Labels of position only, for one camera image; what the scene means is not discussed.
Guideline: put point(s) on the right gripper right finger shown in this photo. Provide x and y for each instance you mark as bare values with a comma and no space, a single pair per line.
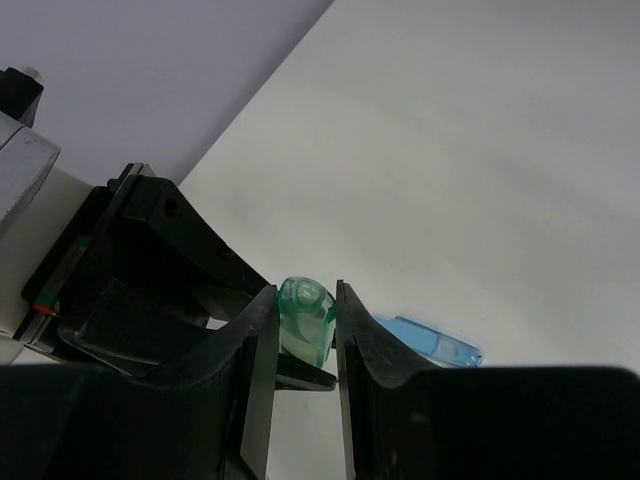
404,417

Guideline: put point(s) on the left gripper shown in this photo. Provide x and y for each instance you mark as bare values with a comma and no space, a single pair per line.
134,277

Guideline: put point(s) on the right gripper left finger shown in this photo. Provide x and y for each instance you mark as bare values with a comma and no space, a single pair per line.
204,415

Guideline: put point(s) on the blue translucent highlighter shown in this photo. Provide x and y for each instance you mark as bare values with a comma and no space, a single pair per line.
432,343

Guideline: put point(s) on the green translucent highlighter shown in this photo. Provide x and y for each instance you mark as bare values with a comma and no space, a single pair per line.
307,320

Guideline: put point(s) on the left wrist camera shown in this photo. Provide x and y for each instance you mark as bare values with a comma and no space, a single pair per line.
38,199

